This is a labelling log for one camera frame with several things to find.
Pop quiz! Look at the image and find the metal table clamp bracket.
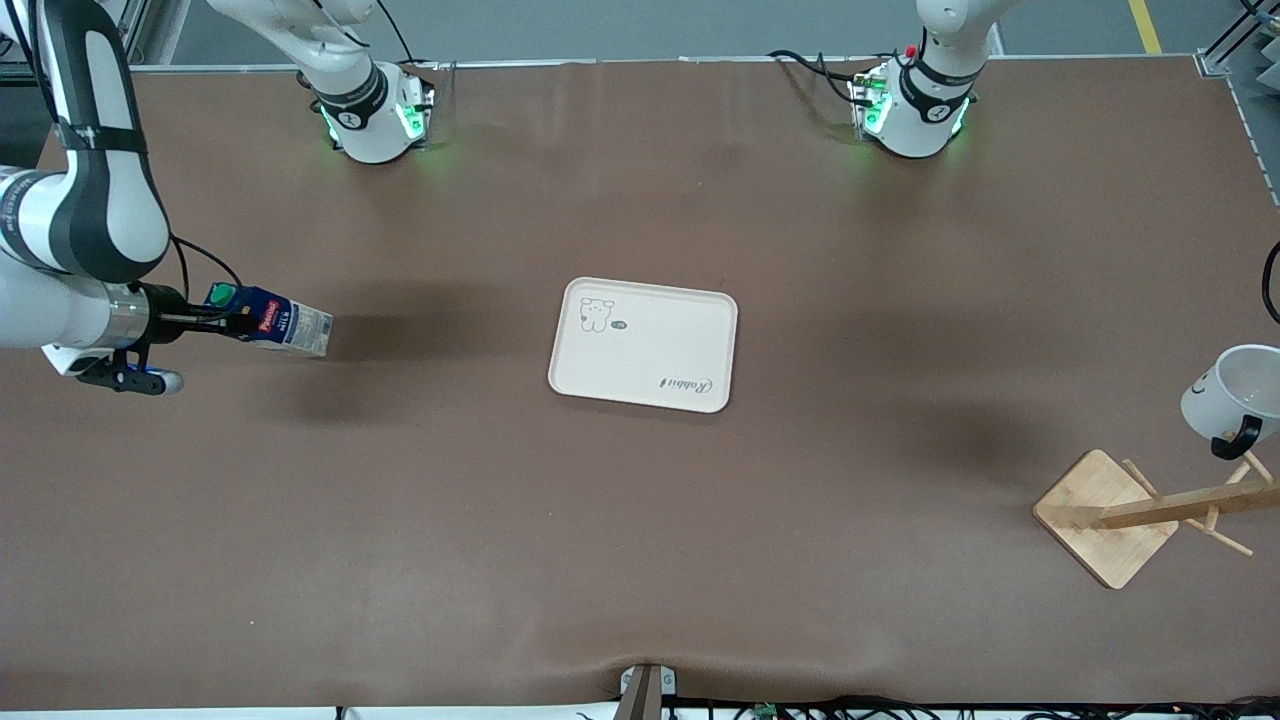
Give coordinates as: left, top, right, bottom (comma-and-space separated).
618, 663, 679, 720

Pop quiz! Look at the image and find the white mug black handle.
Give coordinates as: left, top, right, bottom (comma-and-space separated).
1180, 345, 1280, 462

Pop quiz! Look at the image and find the black right base cable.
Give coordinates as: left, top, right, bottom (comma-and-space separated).
375, 0, 446, 76

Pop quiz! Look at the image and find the cream plastic tray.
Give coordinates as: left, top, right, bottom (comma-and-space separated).
547, 277, 739, 414

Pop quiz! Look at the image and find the black left base cable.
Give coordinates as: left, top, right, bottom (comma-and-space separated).
768, 50, 866, 106

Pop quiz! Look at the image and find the blue milk carton green cap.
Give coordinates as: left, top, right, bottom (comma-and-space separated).
203, 282, 334, 358

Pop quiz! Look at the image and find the wooden cup rack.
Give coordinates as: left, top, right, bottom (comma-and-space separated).
1032, 449, 1280, 591

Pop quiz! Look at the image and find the aluminium frame profile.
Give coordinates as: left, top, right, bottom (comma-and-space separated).
1195, 0, 1280, 79
110, 0, 166, 73

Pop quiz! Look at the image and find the black base cable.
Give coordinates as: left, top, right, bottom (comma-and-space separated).
768, 50, 866, 106
375, 0, 446, 76

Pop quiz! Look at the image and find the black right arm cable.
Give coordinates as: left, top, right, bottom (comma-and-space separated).
168, 233, 245, 301

